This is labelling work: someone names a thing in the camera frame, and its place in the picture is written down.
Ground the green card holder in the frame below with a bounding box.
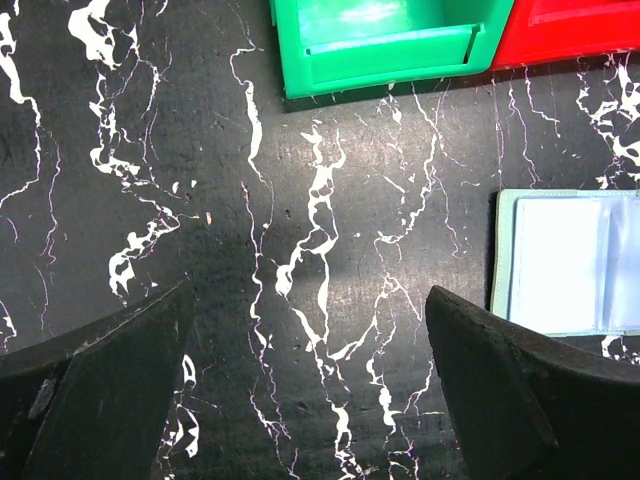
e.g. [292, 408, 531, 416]
[490, 189, 639, 337]

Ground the green plastic bin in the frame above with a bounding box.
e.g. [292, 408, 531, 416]
[269, 0, 513, 99]

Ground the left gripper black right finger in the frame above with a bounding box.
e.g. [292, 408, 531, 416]
[425, 286, 639, 479]

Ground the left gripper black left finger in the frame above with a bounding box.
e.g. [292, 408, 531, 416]
[1, 280, 195, 479]

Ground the middle red plastic bin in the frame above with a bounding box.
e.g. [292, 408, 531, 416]
[490, 0, 639, 71]

